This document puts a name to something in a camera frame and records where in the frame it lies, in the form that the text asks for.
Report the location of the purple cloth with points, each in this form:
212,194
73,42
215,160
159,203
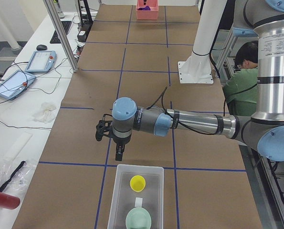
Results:
146,8

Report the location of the yellow plastic cup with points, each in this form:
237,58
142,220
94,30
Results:
137,183

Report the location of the green bowl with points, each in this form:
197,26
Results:
138,218

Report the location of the black computer box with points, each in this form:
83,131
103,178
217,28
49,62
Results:
82,36

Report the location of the pink plastic tray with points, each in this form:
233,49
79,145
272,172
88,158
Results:
147,15

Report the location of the clear plastic bin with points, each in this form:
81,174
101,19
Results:
124,198

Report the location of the white crumpled tissue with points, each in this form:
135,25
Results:
46,113

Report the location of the white foam strip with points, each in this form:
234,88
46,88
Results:
16,148

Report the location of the far teach pendant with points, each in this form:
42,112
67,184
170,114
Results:
41,62

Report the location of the teach pendant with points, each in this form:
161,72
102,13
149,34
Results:
41,62
16,84

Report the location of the black computer mouse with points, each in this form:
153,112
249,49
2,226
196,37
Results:
41,47

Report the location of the near teach pendant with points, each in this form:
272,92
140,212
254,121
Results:
16,84

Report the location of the clear plastic bag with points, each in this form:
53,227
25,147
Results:
16,176

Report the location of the red cylinder bottle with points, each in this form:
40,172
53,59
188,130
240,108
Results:
8,201

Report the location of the person in green shirt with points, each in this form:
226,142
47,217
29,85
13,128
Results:
241,91

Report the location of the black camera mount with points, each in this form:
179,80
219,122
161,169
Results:
104,128

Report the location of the white pedestal column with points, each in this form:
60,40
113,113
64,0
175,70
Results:
197,68

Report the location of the aluminium frame post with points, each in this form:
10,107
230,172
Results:
61,33

